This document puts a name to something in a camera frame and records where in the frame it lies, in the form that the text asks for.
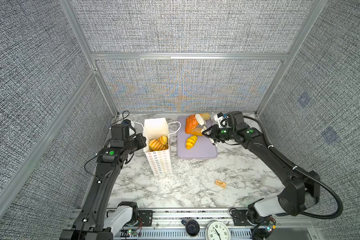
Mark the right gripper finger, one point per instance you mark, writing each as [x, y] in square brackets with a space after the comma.
[201, 121]
[214, 141]

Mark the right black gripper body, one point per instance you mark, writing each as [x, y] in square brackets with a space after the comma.
[222, 134]

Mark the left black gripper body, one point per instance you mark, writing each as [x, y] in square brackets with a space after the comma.
[135, 144]

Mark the reddish brown loaf bread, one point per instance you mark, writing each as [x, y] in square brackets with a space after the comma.
[191, 123]

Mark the sesame bun bread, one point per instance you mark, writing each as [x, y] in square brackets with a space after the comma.
[197, 131]

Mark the white printed paper bag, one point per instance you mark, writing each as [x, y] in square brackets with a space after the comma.
[157, 133]

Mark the ridged yellow spiral bread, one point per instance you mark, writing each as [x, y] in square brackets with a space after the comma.
[155, 145]

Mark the yellow braided pastry bread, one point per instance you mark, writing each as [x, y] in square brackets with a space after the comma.
[163, 140]

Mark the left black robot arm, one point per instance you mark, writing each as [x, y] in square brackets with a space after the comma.
[91, 223]

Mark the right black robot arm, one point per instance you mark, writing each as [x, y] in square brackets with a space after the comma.
[302, 189]

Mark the pale crumbly square bread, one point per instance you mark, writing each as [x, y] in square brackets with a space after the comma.
[206, 116]

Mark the small yellow ridged bread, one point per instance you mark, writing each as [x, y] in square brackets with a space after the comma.
[191, 141]

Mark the lavender tray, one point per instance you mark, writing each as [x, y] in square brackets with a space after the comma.
[203, 148]

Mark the small orange candy wrapper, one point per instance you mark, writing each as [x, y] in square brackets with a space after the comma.
[221, 184]

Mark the black round knob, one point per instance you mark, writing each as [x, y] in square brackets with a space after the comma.
[192, 227]

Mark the white analog clock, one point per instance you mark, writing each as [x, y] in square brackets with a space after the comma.
[216, 230]

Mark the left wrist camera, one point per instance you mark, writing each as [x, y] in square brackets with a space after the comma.
[123, 130]

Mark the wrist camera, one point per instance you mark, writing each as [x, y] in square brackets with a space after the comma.
[230, 119]
[123, 130]

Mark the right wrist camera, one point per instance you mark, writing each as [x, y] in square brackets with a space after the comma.
[230, 119]

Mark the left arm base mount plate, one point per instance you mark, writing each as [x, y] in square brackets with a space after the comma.
[140, 218]

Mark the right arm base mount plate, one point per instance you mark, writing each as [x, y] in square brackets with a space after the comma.
[239, 217]

